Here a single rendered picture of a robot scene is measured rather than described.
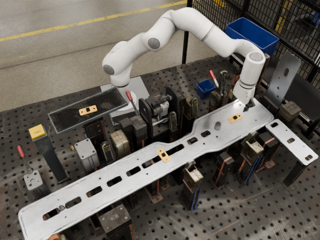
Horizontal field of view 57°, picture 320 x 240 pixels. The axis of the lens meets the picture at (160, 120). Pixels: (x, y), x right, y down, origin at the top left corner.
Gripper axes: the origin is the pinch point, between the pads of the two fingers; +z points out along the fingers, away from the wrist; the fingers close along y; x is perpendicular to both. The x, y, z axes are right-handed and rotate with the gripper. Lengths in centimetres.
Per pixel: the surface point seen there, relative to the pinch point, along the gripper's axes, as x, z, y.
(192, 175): -41.9, 7.6, 18.2
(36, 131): -96, -4, -33
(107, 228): -86, 9, 20
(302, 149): 16.5, 11.8, 33.6
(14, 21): -75, 113, -326
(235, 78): 9.4, -1.6, -14.8
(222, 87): 0.0, 0.9, -14.6
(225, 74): -0.1, -9.2, -15.0
